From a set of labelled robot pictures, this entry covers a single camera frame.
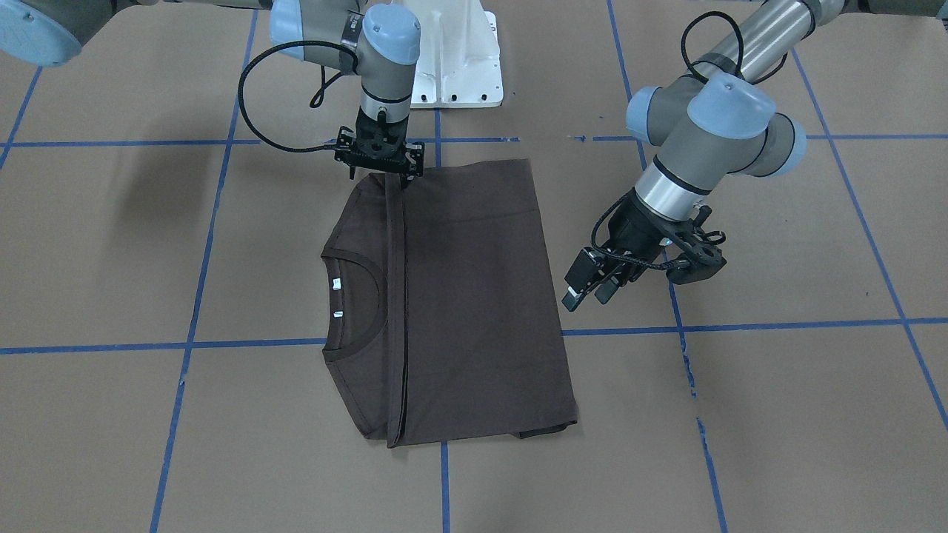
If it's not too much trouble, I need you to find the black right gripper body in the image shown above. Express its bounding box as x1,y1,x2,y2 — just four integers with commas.
348,110,415,178

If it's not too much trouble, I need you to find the dark brown t-shirt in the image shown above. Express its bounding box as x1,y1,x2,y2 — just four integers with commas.
321,159,578,448

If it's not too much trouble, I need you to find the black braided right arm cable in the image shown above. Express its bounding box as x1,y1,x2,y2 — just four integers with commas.
238,41,364,155

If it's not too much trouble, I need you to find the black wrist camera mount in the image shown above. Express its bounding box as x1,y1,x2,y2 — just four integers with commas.
331,126,426,187
661,205,726,286

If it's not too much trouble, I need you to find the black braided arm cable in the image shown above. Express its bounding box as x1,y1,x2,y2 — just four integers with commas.
680,10,790,86
238,41,364,155

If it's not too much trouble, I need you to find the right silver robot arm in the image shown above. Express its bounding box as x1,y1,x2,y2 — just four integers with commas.
1,1,424,183

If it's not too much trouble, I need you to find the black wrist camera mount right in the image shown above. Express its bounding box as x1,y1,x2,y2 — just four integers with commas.
331,126,426,187

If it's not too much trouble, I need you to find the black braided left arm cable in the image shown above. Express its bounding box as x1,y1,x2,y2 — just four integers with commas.
680,10,790,86

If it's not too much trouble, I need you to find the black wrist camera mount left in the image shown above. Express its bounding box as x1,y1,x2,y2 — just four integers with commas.
661,205,726,286

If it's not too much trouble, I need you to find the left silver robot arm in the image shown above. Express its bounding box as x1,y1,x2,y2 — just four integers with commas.
562,1,844,311

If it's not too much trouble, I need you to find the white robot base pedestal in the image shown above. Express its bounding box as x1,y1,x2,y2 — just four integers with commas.
401,1,504,110

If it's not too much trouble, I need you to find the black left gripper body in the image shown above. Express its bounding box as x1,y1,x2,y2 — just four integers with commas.
601,189,676,286

